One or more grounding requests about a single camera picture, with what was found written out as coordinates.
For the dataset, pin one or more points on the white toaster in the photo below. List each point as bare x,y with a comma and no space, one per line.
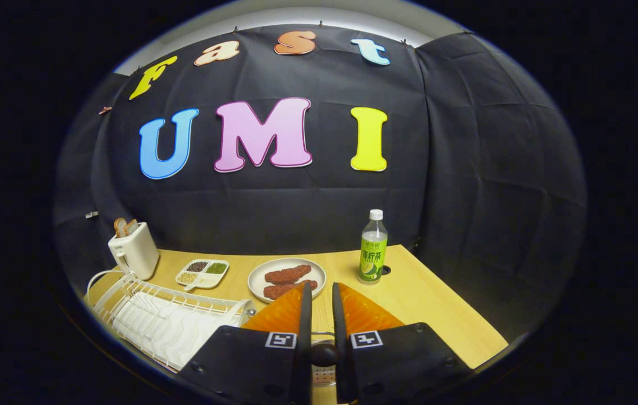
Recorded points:
136,253

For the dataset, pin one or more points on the toast bread slice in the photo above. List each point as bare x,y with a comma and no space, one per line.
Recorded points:
131,226
120,228

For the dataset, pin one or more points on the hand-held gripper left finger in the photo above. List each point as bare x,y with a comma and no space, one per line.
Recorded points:
303,320

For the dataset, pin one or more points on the white divided grain tray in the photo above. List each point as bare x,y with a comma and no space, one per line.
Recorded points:
205,279

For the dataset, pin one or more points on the red meat piece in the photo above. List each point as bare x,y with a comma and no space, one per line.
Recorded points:
288,274
279,291

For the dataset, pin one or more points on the green tea bottle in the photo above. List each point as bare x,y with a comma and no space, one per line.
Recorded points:
373,253

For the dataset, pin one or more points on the white plate with meat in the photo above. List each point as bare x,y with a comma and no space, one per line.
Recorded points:
260,278

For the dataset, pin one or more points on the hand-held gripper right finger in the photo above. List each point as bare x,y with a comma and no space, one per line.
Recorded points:
341,326

